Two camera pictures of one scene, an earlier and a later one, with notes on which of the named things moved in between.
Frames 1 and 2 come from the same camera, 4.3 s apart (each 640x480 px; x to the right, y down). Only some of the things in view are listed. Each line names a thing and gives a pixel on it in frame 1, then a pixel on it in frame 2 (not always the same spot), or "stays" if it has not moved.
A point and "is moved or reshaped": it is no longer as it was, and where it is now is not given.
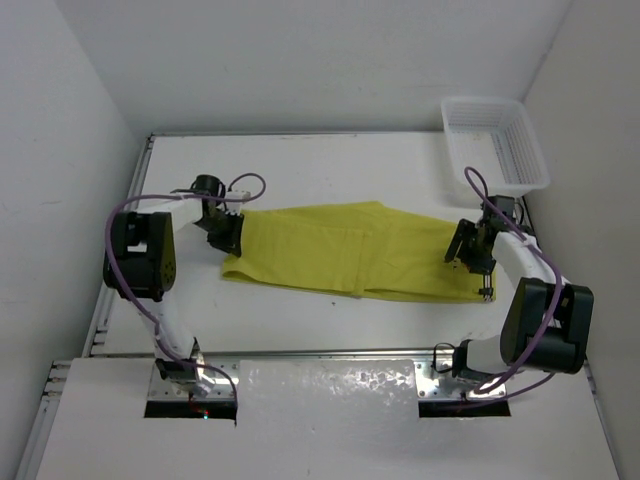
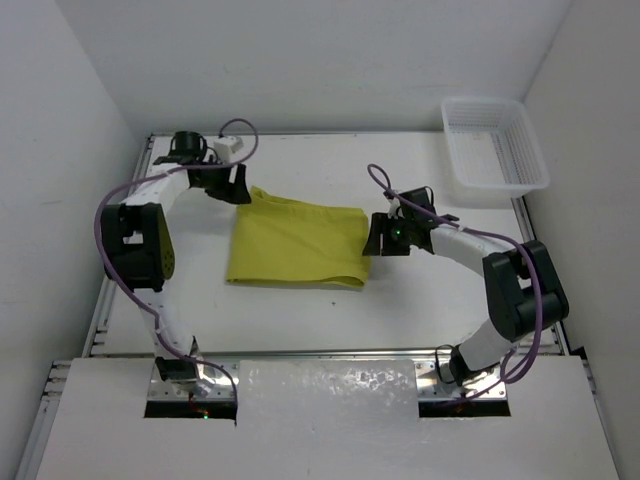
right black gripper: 458,249 -> 381,224
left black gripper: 229,242 -> 235,192
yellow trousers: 345,250 is moved or reshaped
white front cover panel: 319,420 stays
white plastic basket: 495,136 stays
